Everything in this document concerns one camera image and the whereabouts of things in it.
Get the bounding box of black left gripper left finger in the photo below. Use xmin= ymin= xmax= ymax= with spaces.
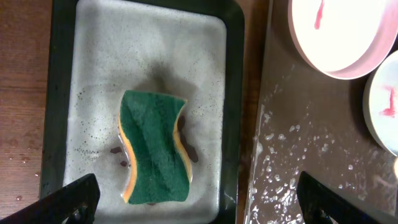
xmin=1 ymin=174 xmax=100 ymax=224

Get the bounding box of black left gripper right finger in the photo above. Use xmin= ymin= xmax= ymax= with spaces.
xmin=297 ymin=171 xmax=378 ymax=223

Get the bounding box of green and yellow sponge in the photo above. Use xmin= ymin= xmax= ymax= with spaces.
xmin=118 ymin=90 xmax=192 ymax=205

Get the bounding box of large brown serving tray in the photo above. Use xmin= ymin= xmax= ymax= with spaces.
xmin=243 ymin=1 xmax=397 ymax=223

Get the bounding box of small black soapy tray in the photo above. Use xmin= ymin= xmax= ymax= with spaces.
xmin=40 ymin=1 xmax=244 ymax=223

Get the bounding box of pink rimmed white plate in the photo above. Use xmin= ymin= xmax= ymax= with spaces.
xmin=287 ymin=0 xmax=397 ymax=80

